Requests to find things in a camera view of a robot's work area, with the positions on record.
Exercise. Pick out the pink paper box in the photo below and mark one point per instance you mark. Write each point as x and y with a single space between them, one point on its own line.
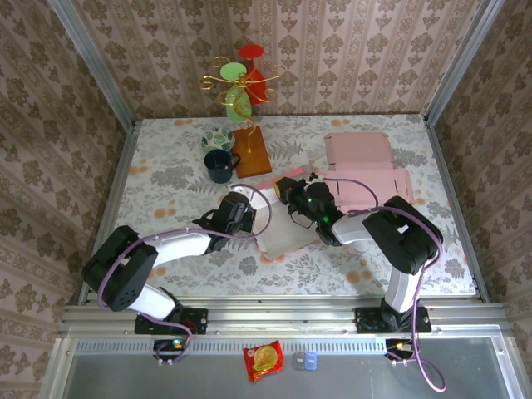
361 151
282 237

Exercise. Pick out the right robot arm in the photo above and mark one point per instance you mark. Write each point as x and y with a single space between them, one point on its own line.
407 241

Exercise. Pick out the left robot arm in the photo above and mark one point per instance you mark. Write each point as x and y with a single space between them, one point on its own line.
124 270

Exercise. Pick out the dark blue mug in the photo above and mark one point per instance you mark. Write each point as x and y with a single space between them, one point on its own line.
218 166

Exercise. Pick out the floral table mat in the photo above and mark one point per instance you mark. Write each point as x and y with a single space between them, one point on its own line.
291 282

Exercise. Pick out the leaf pattern bowl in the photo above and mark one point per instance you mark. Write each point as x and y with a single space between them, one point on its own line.
217 139

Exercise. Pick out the green plastic goblet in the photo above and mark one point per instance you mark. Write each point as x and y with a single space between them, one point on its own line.
239 106

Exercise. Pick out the red plastic goblet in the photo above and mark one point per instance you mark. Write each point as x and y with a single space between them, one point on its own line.
251 52

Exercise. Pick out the red snack packet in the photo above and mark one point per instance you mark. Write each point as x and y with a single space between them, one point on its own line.
264 361

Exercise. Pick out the grey memory card case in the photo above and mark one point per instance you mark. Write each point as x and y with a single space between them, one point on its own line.
299 361

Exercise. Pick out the small connector board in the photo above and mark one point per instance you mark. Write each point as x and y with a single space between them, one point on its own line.
170 348
397 348

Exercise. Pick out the blue memory card case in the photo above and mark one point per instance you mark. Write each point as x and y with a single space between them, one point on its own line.
311 361

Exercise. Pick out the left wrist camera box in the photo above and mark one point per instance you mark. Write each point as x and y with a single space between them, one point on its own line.
241 191

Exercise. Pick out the aluminium mounting rail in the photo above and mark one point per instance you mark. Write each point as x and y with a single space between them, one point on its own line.
282 320

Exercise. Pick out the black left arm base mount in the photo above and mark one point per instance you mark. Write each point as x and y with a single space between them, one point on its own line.
199 322

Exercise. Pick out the aluminium side rail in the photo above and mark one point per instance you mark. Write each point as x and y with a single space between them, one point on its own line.
449 187
120 174

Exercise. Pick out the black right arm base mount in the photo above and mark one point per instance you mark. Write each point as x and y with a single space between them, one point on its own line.
367 322

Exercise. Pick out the aluminium frame post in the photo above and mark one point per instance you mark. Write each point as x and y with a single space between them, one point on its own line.
91 62
461 62

